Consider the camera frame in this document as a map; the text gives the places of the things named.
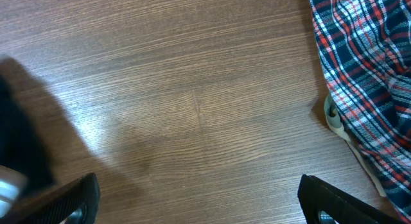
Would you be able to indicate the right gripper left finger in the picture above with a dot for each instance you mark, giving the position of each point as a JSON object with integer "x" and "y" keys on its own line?
{"x": 75, "y": 202}

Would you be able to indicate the red blue plaid shirt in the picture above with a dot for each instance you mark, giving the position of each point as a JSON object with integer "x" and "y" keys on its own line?
{"x": 364, "y": 51}

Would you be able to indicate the black polo shirt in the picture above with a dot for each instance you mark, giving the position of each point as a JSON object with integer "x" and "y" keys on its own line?
{"x": 21, "y": 147}

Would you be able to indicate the beige cloth under plaid shirt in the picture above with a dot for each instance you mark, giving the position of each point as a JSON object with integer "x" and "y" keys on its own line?
{"x": 334, "y": 121}

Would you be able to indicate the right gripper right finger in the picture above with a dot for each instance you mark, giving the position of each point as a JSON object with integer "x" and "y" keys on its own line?
{"x": 323, "y": 203}

